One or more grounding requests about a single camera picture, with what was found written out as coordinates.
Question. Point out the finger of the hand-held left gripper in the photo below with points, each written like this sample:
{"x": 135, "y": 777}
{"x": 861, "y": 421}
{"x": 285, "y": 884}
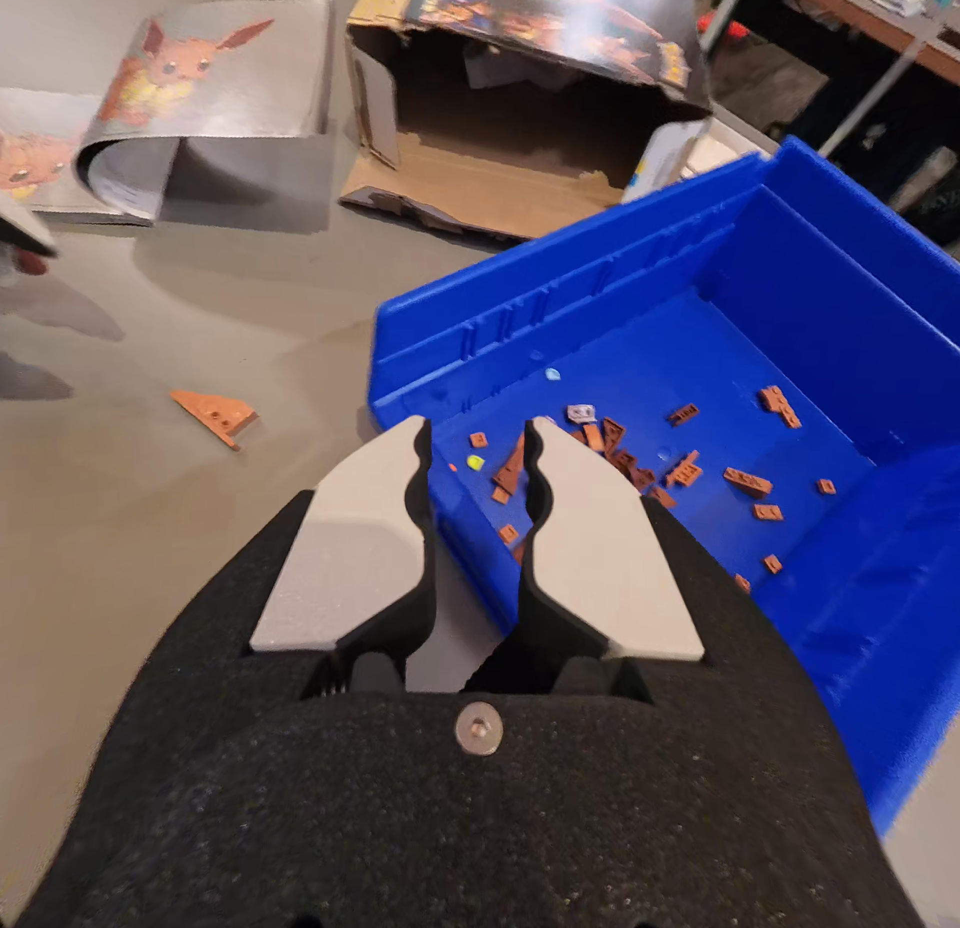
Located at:
{"x": 18, "y": 224}

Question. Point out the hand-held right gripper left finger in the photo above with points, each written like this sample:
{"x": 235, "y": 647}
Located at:
{"x": 338, "y": 568}

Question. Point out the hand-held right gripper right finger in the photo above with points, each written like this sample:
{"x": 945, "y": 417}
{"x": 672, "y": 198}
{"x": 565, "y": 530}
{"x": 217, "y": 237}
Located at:
{"x": 608, "y": 568}

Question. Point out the pile of brown bricks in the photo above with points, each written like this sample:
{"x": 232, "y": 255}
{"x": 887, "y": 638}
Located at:
{"x": 750, "y": 481}

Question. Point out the brown wedge plate brick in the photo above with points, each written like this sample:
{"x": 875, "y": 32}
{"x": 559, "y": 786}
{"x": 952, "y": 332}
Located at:
{"x": 213, "y": 413}

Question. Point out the blue plastic bin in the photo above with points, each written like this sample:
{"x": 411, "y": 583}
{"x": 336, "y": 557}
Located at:
{"x": 780, "y": 314}

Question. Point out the grey desk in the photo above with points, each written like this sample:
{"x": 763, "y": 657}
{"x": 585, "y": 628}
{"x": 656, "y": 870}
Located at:
{"x": 150, "y": 568}

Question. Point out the small grey brick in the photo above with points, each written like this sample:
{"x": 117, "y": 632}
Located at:
{"x": 581, "y": 414}

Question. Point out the fox print instruction booklet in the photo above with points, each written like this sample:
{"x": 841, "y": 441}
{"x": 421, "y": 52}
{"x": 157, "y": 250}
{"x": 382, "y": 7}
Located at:
{"x": 195, "y": 89}

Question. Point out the printed cardboard box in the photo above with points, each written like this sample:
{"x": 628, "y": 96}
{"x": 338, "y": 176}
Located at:
{"x": 480, "y": 164}

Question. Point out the white table leg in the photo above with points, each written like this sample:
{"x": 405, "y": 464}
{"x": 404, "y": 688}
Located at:
{"x": 885, "y": 81}

